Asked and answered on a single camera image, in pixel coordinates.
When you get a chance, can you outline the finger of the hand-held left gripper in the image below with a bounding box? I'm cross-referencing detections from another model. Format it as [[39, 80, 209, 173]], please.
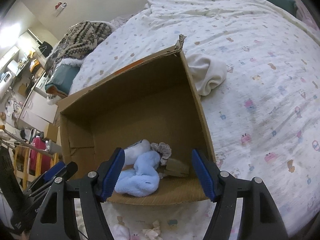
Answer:
[[28, 162, 79, 198], [37, 160, 66, 189]]

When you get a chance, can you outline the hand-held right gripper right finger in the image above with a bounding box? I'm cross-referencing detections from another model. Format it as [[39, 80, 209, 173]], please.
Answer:
[[191, 149, 289, 240]]

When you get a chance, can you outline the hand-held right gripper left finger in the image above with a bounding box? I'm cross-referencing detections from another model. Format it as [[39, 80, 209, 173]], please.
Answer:
[[29, 148, 125, 240]]

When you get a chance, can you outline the light blue fluffy sock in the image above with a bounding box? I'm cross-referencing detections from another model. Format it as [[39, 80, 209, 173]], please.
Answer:
[[114, 152, 162, 197]]

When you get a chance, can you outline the white striped sock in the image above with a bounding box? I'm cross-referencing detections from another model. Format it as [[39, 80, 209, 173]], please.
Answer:
[[124, 139, 152, 165]]

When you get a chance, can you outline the red suitcase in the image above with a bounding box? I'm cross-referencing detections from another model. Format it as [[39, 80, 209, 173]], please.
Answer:
[[29, 136, 50, 177]]

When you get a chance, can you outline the yellow wooden rack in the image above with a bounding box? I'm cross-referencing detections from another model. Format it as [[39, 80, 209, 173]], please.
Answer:
[[12, 144, 59, 189]]

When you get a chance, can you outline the small brown cardboard box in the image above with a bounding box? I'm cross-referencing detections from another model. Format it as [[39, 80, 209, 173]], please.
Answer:
[[45, 124, 60, 143]]

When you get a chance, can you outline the clear plastic packet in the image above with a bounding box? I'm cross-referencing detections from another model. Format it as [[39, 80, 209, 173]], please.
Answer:
[[110, 224, 131, 240]]

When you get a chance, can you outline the white kitchen cabinet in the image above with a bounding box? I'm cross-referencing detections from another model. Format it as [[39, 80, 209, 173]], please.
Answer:
[[14, 72, 59, 130]]

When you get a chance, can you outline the white crumpled cloth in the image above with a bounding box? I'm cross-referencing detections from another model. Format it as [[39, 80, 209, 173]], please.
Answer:
[[142, 220, 162, 239]]

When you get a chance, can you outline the teal pillow with fur trim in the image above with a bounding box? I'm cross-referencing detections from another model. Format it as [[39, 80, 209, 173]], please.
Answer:
[[45, 59, 84, 105]]

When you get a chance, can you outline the white folded towel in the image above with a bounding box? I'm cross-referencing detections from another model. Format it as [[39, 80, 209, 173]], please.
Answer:
[[186, 53, 228, 97]]

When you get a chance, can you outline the printed white bed sheet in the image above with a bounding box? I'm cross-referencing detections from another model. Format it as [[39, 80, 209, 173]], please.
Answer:
[[67, 0, 320, 240]]

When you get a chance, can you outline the black hanging garment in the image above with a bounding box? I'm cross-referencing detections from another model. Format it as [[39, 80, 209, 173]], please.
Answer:
[[38, 41, 53, 57]]

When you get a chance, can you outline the patterned knit blanket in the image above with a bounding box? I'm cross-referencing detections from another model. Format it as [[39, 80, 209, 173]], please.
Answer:
[[45, 21, 113, 77]]

